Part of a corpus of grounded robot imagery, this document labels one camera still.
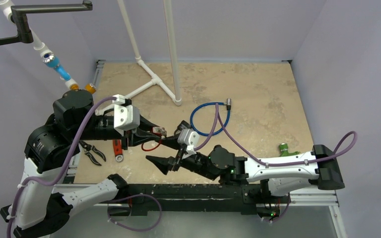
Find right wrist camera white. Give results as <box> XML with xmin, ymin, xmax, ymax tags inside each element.
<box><xmin>177</xmin><ymin>120</ymin><xmax>200</xmax><ymax>156</ymax></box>

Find blue pipe valve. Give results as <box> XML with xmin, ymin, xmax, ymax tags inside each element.
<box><xmin>42</xmin><ymin>53</ymin><xmax>71</xmax><ymax>81</ymax></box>

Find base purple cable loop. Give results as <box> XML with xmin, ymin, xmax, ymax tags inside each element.
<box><xmin>107</xmin><ymin>193</ymin><xmax>164</xmax><ymax>231</ymax></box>

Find aluminium rail frame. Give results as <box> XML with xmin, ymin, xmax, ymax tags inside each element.
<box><xmin>55</xmin><ymin>62</ymin><xmax>339</xmax><ymax>238</ymax></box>

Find red handled wrench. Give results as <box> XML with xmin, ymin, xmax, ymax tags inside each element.
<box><xmin>112</xmin><ymin>139</ymin><xmax>124</xmax><ymax>163</ymax></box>

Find red cable lock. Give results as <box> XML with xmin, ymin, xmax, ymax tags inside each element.
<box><xmin>141</xmin><ymin>126</ymin><xmax>167</xmax><ymax>152</ymax></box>

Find orange pipe valve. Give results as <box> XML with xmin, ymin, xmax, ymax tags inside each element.
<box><xmin>69</xmin><ymin>83</ymin><xmax>97</xmax><ymax>94</ymax></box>

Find white PVC pipe frame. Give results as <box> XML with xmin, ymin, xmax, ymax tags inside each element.
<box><xmin>0</xmin><ymin>0</ymin><xmax>183</xmax><ymax>107</ymax></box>

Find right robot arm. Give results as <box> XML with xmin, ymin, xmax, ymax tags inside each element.
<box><xmin>146</xmin><ymin>145</ymin><xmax>345</xmax><ymax>202</ymax></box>

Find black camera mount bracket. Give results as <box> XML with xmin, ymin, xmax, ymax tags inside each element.
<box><xmin>0</xmin><ymin>0</ymin><xmax>93</xmax><ymax>46</ymax></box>

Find blue cable lock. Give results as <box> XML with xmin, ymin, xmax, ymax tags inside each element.
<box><xmin>190</xmin><ymin>98</ymin><xmax>232</xmax><ymax>137</ymax></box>

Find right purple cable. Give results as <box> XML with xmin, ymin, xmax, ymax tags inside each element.
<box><xmin>193</xmin><ymin>103</ymin><xmax>358</xmax><ymax>167</ymax></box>

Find black pliers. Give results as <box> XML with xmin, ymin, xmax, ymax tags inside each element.
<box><xmin>79</xmin><ymin>140</ymin><xmax>107</xmax><ymax>166</ymax></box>

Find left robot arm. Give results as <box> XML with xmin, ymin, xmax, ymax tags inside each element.
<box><xmin>0</xmin><ymin>89</ymin><xmax>177</xmax><ymax>238</ymax></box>

